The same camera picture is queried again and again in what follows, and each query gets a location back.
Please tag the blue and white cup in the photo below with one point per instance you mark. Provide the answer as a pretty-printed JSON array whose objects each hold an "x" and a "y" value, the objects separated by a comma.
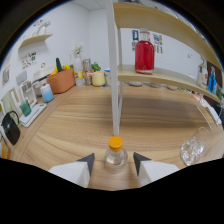
[{"x": 47, "y": 93}]

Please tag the two-tier wooden shelf rack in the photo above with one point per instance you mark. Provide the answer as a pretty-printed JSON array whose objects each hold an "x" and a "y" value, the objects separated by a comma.
[{"x": 150, "y": 75}]

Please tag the green potted plant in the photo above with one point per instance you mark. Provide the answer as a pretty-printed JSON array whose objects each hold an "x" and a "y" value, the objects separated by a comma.
[{"x": 96, "y": 66}]

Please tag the green cup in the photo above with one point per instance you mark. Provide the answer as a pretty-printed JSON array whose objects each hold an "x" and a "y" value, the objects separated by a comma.
[{"x": 25, "y": 109}]

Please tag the gripper left finger white block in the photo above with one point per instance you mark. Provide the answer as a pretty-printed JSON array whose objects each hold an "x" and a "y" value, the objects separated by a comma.
[{"x": 73, "y": 171}]

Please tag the pale yellow mug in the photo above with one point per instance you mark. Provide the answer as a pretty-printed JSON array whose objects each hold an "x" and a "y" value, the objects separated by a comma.
[{"x": 98, "y": 79}]

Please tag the orange storage basket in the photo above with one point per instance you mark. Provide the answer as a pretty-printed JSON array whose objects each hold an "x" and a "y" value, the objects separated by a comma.
[{"x": 61, "y": 82}]

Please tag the clear bottle orange cap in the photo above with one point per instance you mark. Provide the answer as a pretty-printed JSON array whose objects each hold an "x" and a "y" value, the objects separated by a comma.
[{"x": 116, "y": 160}]

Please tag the white picture frame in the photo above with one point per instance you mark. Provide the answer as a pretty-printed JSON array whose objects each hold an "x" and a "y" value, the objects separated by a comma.
[{"x": 28, "y": 92}]

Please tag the wooden wall shelf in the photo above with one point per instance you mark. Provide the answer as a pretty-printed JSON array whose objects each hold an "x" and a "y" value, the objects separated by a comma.
[{"x": 35, "y": 39}]

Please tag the gripper right finger white block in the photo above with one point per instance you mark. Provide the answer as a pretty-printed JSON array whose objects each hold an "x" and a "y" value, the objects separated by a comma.
[{"x": 155, "y": 170}]

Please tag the steel tumbler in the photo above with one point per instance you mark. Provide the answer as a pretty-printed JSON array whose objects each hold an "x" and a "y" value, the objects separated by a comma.
[{"x": 87, "y": 65}]

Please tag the colourful wall poster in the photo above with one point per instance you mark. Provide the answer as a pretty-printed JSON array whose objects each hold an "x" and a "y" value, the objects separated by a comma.
[{"x": 158, "y": 41}]

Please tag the red liquid bottle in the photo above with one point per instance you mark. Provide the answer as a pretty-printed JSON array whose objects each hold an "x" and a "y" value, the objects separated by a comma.
[{"x": 144, "y": 56}]

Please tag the white vase with flowers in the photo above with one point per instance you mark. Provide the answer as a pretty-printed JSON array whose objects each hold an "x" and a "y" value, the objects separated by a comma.
[{"x": 78, "y": 70}]

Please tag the white kitchen scale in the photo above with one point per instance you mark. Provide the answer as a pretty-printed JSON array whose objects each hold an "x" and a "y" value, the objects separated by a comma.
[{"x": 32, "y": 115}]

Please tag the white figure on wall shelf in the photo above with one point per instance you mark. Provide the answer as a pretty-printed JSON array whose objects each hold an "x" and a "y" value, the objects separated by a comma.
[{"x": 41, "y": 28}]

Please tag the black kettle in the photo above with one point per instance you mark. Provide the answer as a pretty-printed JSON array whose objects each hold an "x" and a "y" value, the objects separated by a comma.
[{"x": 10, "y": 130}]

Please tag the clear glass with ice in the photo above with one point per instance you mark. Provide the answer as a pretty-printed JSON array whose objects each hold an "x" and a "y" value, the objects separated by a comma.
[{"x": 192, "y": 150}]

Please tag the blue wall poster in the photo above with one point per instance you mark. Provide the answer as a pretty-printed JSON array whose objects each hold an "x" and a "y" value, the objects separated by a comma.
[{"x": 135, "y": 35}]

